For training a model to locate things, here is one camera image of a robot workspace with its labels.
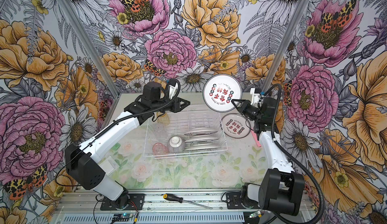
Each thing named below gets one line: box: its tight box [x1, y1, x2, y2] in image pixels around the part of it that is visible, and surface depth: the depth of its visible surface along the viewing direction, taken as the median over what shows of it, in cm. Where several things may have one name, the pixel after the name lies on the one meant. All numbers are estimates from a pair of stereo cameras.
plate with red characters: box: [220, 113, 251, 139], surface depth 104 cm
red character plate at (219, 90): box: [202, 73, 243, 113], surface depth 79 cm
